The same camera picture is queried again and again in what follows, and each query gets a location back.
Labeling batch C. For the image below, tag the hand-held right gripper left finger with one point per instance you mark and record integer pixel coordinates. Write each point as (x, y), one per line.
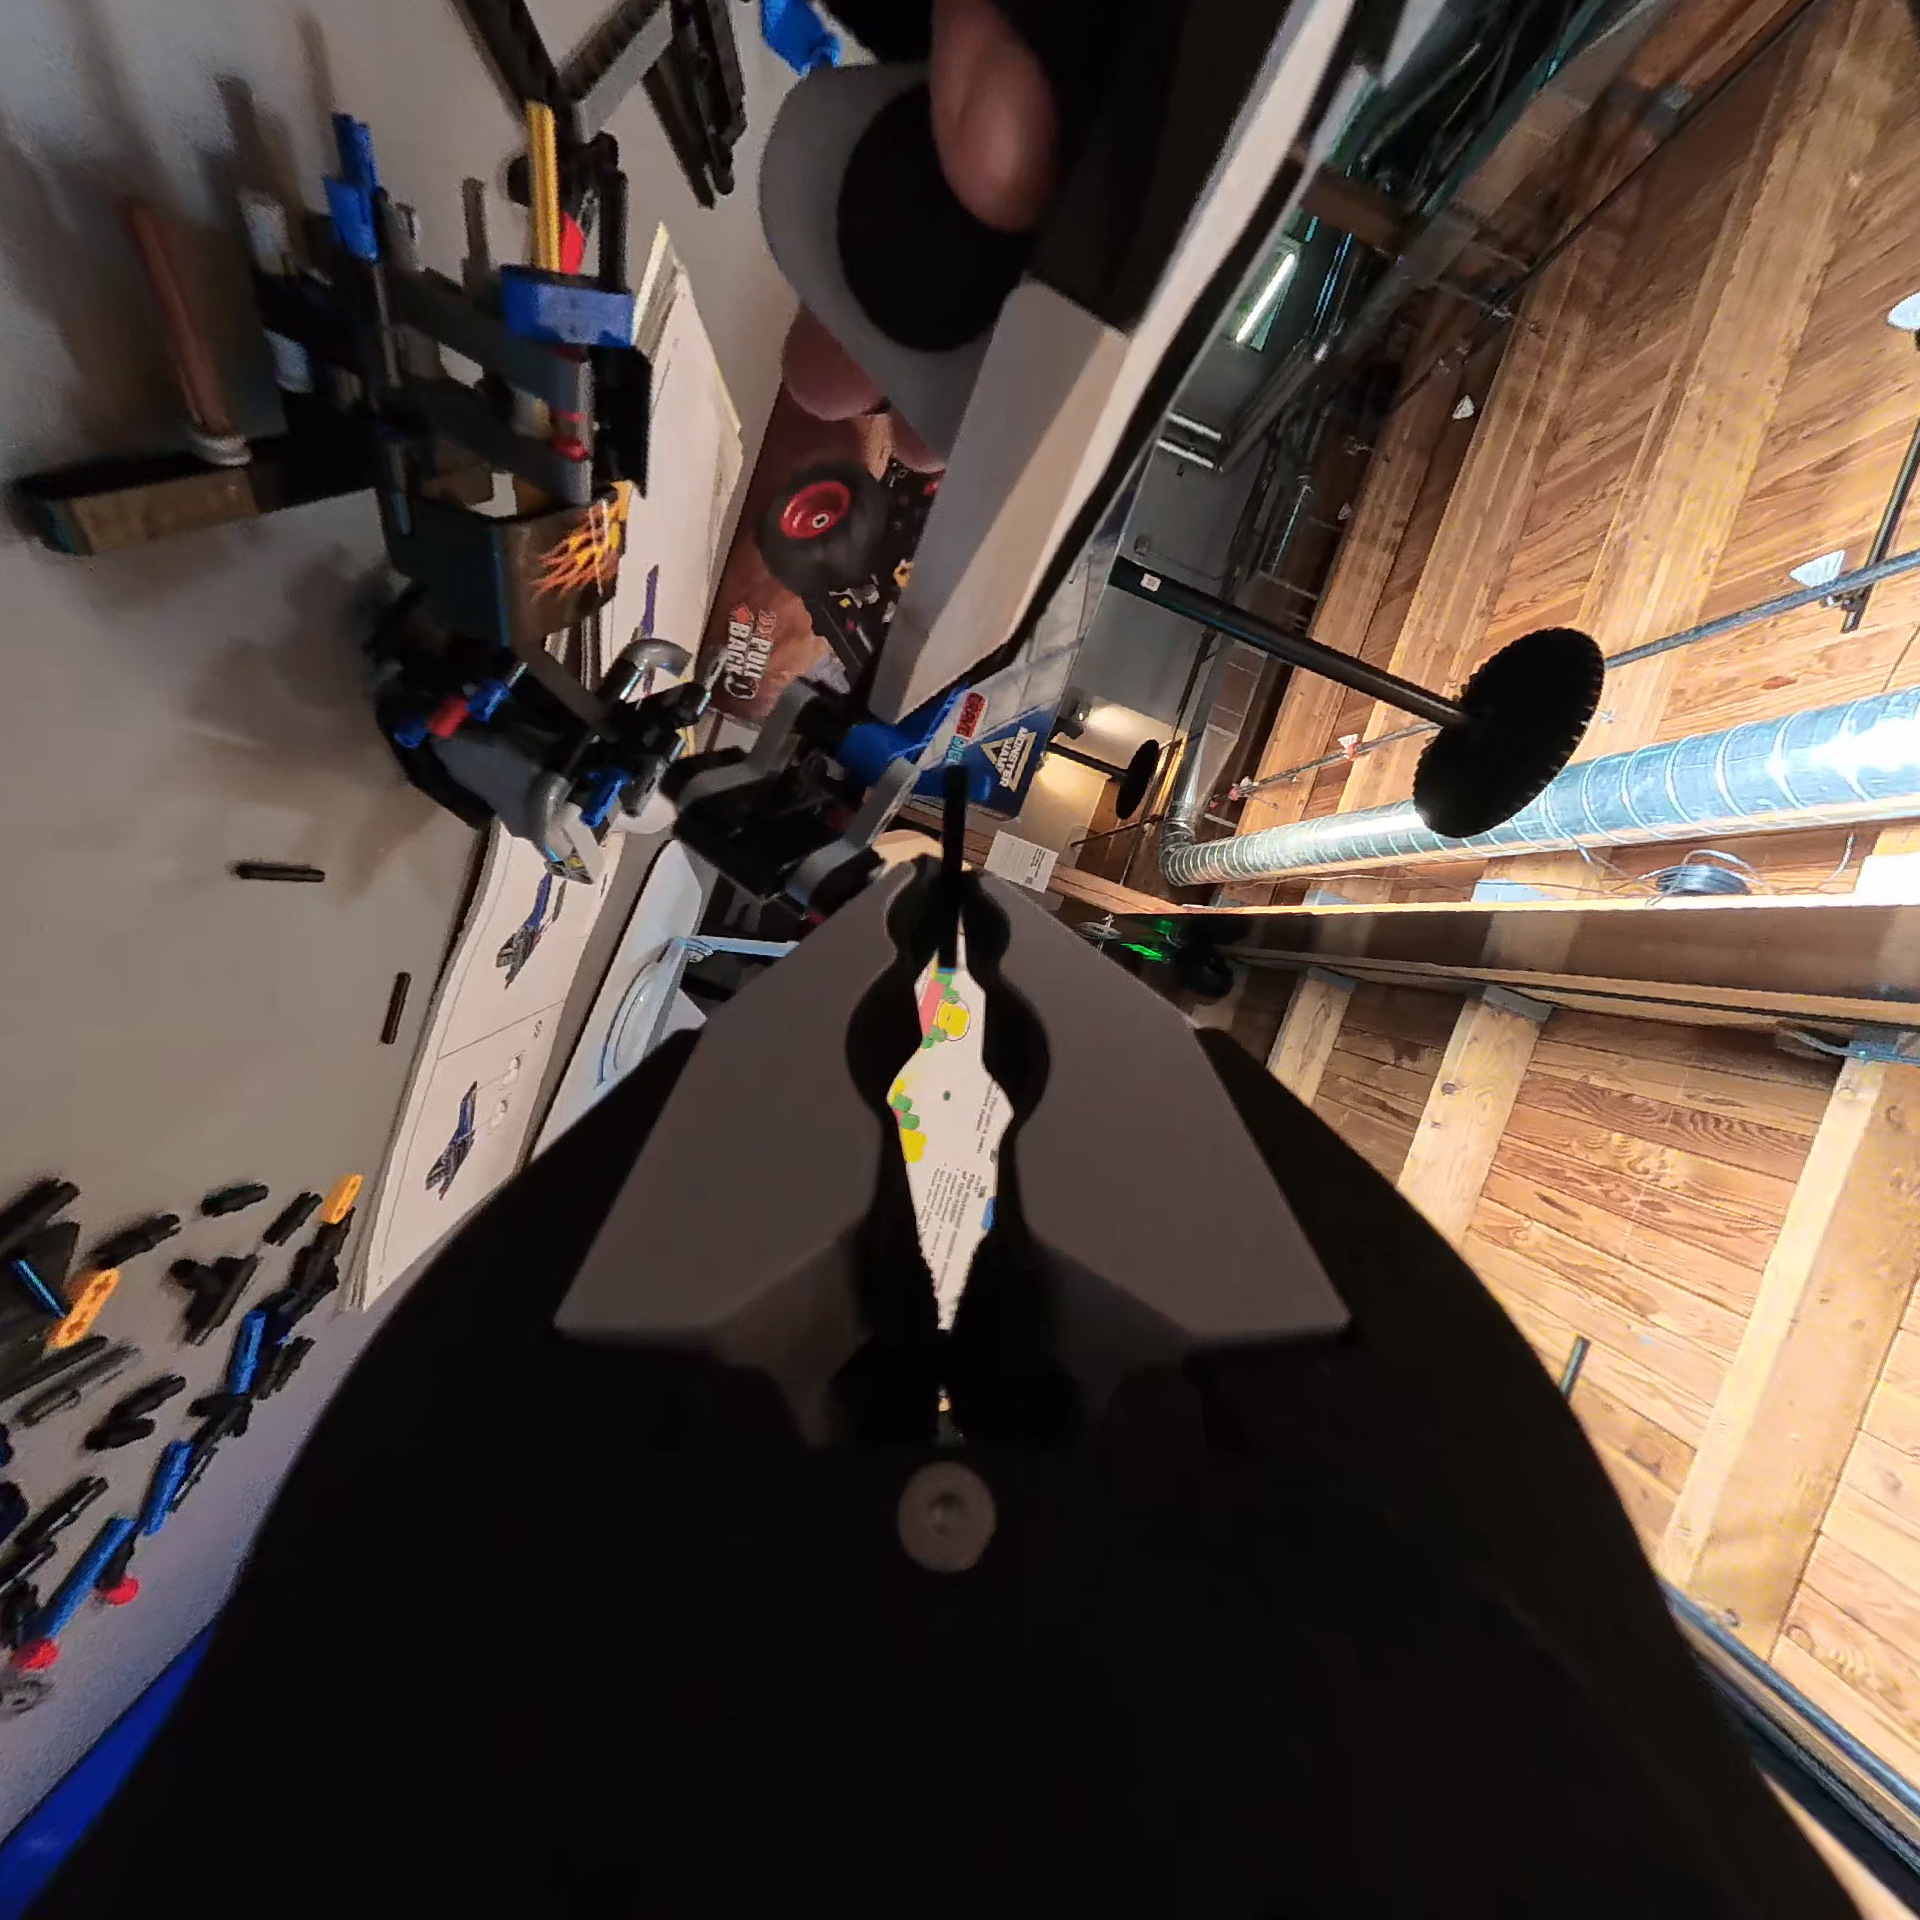
(734, 1184)

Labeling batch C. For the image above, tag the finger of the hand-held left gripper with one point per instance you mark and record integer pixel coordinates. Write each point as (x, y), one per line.
(991, 494)

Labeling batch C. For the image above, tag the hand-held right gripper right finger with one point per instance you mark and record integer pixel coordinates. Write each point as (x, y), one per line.
(1170, 1184)

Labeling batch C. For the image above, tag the black lego axle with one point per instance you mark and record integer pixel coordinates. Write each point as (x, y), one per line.
(953, 855)

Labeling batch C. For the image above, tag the grey blue lego sub-assembly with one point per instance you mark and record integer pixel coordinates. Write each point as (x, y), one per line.
(751, 819)

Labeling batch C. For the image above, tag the lego pieces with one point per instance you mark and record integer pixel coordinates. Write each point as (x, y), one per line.
(210, 1298)

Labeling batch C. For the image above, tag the lego set box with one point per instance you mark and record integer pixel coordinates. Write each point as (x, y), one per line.
(818, 524)

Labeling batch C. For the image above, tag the lego instruction booklet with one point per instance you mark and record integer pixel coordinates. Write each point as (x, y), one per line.
(494, 1051)

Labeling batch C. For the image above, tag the blue lego connector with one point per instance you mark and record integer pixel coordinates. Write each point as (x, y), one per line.
(799, 33)

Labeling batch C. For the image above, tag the black lego pin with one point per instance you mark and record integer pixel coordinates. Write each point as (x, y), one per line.
(278, 872)
(396, 1009)

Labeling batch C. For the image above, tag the lego chassis with flame sticker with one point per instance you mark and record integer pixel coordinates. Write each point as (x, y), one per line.
(451, 344)

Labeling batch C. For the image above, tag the person's left hand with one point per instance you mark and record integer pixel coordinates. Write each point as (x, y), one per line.
(991, 104)

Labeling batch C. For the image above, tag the black device with green light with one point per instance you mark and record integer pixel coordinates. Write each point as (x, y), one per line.
(1200, 969)

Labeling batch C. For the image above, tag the laminated instruction sheet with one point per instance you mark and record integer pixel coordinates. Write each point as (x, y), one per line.
(960, 1110)

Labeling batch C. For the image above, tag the black disc on pole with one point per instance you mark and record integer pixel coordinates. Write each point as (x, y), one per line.
(1141, 776)
(1509, 734)

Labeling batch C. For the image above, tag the white paper tag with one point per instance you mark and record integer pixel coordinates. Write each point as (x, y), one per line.
(1021, 860)

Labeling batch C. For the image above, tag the black pipe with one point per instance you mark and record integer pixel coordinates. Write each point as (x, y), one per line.
(1800, 1725)

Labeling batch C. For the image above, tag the black lego beam frame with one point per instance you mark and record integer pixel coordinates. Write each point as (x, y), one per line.
(691, 90)

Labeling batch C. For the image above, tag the silver air duct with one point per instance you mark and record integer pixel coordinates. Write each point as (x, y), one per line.
(1724, 781)

